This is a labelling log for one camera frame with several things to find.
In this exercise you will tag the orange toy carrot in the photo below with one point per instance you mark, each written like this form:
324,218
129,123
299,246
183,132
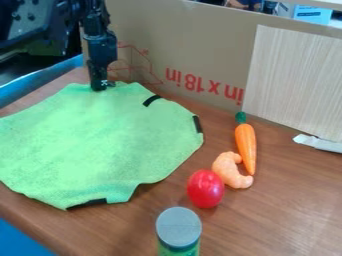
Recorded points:
246,146

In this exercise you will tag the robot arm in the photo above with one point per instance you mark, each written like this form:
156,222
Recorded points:
92,13

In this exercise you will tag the wooden board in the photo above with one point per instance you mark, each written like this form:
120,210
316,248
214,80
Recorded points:
294,80

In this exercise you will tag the orange toy croissant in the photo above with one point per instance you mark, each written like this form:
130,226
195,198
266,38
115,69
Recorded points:
230,170

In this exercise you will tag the white paper scrap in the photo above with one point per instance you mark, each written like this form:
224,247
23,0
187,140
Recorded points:
317,142

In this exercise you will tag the green cloth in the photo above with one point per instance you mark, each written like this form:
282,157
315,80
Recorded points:
98,140

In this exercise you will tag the green can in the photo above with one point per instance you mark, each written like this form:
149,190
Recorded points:
179,233

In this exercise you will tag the cardboard box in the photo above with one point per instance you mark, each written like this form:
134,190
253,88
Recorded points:
200,50

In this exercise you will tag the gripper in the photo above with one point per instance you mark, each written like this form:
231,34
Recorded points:
101,46

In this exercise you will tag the red toy tomato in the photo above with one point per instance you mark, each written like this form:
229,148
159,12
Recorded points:
205,189

